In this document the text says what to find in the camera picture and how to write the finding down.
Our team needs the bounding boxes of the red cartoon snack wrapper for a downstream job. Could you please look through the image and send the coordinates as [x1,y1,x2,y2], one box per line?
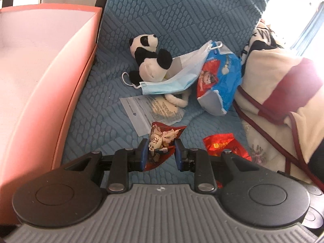
[144,122,187,171]

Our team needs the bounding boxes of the red foil snack wrapper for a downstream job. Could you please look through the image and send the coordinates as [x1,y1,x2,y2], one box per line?
[203,133,252,188]

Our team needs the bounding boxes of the cream plush rope loop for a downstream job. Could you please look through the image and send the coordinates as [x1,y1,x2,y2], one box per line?
[164,88,192,108]

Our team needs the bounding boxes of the blue surgical face mask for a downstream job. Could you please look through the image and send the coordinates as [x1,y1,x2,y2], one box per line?
[121,41,223,95]

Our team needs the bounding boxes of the blue red snack bag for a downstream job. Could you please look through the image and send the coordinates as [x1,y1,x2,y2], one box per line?
[197,45,242,116]

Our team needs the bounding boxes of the panda plush toy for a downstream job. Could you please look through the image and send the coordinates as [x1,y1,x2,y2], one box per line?
[129,34,173,86]

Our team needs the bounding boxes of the clear printed plastic bag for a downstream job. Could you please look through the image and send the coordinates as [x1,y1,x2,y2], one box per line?
[120,95,185,137]

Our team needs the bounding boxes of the floral cushion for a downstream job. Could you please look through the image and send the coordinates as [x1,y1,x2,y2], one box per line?
[242,120,286,172]

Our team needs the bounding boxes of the cream red black blanket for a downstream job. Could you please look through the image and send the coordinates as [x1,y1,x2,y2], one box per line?
[233,21,323,188]

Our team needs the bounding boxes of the orange storage box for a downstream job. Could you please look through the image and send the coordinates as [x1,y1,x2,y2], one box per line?
[1,3,102,225]

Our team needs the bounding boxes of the blue textured sofa cover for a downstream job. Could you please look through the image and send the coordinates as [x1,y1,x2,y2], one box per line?
[61,0,279,185]

